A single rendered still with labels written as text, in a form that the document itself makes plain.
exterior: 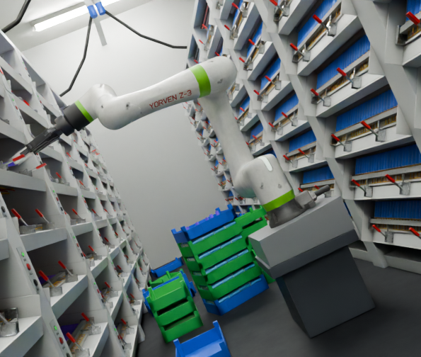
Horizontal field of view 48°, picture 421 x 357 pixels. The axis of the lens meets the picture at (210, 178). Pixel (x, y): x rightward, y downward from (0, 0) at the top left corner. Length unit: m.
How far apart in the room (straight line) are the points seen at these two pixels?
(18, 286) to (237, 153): 0.98
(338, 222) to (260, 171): 0.32
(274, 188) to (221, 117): 0.38
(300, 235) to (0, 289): 0.92
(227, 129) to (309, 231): 0.53
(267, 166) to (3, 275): 0.92
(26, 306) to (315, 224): 0.92
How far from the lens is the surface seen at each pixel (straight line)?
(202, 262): 2.36
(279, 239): 1.58
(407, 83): 1.40
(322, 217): 1.61
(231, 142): 1.84
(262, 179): 1.66
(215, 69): 1.72
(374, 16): 1.42
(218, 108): 1.86
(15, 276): 1.23
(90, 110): 1.73
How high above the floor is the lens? 0.61
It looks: 1 degrees up
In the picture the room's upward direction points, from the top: 24 degrees counter-clockwise
